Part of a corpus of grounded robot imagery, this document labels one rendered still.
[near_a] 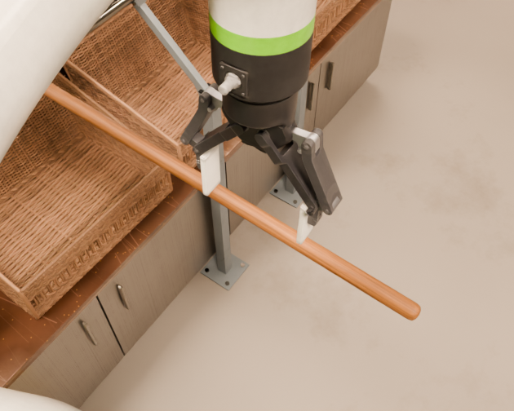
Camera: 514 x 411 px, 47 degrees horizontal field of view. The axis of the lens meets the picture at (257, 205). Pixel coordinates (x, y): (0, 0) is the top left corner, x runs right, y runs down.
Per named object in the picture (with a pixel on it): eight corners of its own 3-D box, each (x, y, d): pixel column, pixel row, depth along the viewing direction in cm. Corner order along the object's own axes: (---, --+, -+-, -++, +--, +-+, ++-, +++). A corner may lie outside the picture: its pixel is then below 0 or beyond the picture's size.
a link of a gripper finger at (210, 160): (204, 159, 69) (199, 156, 70) (207, 196, 75) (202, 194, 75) (219, 143, 71) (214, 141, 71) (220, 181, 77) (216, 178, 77)
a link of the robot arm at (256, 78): (337, 9, 54) (251, -22, 57) (268, 80, 47) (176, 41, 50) (329, 63, 58) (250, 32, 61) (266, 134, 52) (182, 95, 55)
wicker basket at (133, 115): (74, 117, 204) (51, 53, 181) (179, 31, 231) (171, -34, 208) (183, 181, 187) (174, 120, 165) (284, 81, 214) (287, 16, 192)
